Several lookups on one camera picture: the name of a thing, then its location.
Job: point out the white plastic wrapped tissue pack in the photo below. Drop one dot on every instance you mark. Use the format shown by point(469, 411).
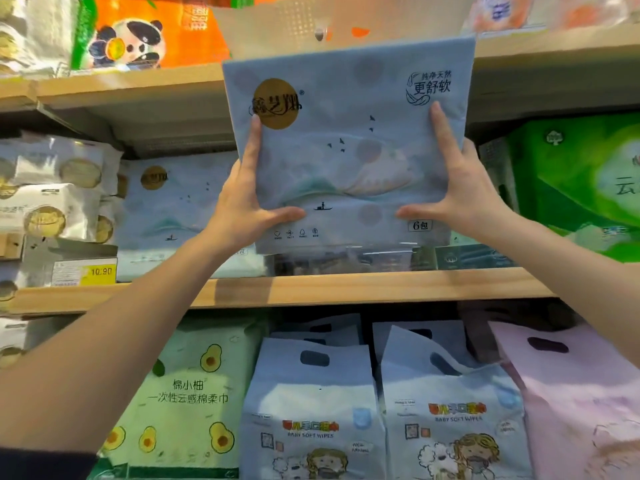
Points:
point(35, 29)

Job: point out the yellow white price tag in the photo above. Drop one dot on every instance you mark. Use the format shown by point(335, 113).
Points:
point(84, 272)

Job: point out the blue landscape print tissue pack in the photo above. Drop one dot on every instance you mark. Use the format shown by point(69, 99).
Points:
point(175, 214)
point(350, 139)

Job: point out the blue baby wipes bag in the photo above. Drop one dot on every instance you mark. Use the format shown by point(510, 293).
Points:
point(450, 414)
point(325, 327)
point(430, 337)
point(310, 404)

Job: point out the white gold seal tissue pack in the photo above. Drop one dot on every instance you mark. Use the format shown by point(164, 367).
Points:
point(107, 219)
point(65, 162)
point(50, 212)

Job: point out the person's left thumb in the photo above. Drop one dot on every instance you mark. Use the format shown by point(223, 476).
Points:
point(282, 215)

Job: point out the white orange print tissue pack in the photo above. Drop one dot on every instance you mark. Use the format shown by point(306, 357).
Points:
point(550, 9)

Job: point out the translucent white tissue pack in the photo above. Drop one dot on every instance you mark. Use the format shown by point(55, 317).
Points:
point(320, 19)

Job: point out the orange panda print tissue pack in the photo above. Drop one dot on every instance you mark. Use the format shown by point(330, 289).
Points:
point(150, 32)

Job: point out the dark green tissue pack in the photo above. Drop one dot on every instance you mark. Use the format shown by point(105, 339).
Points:
point(470, 254)

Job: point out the person's right middle finger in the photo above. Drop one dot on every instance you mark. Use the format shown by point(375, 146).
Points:
point(472, 149)

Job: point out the person's left forearm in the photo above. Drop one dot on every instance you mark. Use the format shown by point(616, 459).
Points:
point(110, 344)

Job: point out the person's left hand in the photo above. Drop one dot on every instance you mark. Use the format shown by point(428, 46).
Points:
point(239, 204)

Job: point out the person's right thumb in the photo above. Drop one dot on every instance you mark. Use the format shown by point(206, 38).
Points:
point(422, 211)

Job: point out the wooden shelf board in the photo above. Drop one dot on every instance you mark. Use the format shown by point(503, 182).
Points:
point(325, 288)
point(130, 94)

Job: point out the person's right forearm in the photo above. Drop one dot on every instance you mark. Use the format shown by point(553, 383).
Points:
point(575, 279)

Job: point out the green avocado print towel pack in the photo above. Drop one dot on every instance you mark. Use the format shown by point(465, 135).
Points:
point(200, 389)

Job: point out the person's right hand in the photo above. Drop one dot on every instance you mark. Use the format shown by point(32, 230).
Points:
point(465, 194)

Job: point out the dark sleeve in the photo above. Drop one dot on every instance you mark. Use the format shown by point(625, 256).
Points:
point(45, 465)

